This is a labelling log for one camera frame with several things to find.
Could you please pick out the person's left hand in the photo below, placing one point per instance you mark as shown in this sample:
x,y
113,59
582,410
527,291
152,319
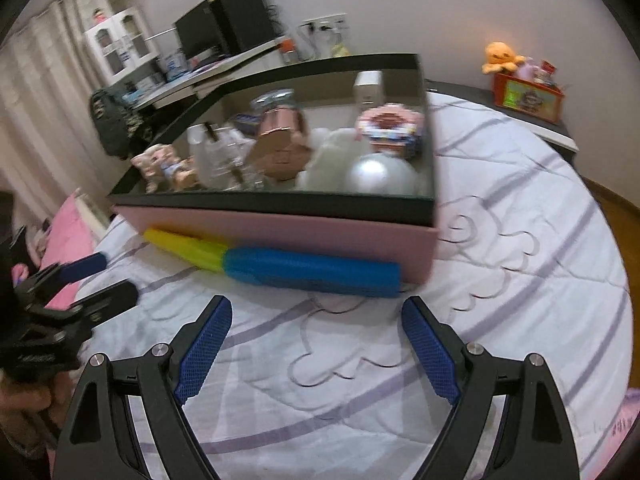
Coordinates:
x,y
22,410

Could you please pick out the black backpack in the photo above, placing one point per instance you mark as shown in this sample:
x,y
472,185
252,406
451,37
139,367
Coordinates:
x,y
115,122

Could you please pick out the small pink plush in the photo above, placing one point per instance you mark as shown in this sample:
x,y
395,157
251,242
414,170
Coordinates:
x,y
526,69

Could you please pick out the black computer tower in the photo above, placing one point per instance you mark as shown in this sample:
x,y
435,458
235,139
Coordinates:
x,y
245,20

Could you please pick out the dark-topped bench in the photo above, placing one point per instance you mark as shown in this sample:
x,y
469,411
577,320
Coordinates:
x,y
540,127

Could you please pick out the small white box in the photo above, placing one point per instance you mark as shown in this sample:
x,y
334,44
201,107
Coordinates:
x,y
368,87

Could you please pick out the white glass-door cabinet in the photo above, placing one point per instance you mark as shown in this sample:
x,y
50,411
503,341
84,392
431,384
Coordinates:
x,y
120,45

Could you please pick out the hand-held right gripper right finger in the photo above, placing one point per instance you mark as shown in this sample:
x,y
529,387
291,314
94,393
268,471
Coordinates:
x,y
431,352

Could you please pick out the red toy box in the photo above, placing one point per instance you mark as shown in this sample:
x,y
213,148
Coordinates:
x,y
527,97

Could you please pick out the orange octopus plush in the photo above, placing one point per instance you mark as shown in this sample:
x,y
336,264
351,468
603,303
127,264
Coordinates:
x,y
502,57

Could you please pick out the small white figurine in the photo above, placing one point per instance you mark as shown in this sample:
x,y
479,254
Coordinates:
x,y
327,160

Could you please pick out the copper coloured jar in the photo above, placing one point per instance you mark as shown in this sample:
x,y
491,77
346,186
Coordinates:
x,y
280,135

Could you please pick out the black computer monitor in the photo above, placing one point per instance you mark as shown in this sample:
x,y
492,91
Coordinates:
x,y
195,32

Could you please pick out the white wall socket strip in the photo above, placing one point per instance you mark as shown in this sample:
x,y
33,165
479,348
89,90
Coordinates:
x,y
325,21

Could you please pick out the pink pig plush toy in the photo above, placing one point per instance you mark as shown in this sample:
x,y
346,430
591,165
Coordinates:
x,y
162,165

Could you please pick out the pink doll figure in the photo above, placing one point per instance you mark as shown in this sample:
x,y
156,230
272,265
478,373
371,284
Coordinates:
x,y
99,16

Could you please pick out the red-capped water bottle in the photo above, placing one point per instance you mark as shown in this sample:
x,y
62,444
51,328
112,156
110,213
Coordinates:
x,y
287,50

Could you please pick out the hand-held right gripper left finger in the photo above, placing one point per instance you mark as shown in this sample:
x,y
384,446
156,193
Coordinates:
x,y
200,355

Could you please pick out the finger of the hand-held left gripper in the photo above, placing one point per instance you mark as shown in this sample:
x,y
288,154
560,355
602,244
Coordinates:
x,y
82,264
100,302

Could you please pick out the yellow and blue tube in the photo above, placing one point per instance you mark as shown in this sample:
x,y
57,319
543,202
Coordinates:
x,y
310,270

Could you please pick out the beige curtain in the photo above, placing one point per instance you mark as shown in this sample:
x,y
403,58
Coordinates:
x,y
45,110

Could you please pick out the pink blanket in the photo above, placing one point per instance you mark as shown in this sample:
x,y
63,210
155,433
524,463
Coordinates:
x,y
65,230

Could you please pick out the pink storage box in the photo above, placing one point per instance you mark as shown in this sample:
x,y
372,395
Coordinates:
x,y
300,232

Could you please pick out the white striped quilt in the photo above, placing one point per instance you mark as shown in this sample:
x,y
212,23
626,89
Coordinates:
x,y
500,270

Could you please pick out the blue and white carton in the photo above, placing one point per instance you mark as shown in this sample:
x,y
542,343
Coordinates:
x,y
246,122

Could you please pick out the silver ball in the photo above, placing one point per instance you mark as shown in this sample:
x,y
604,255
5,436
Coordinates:
x,y
380,175

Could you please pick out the white desk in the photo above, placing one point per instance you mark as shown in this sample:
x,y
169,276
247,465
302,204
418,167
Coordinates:
x,y
165,87

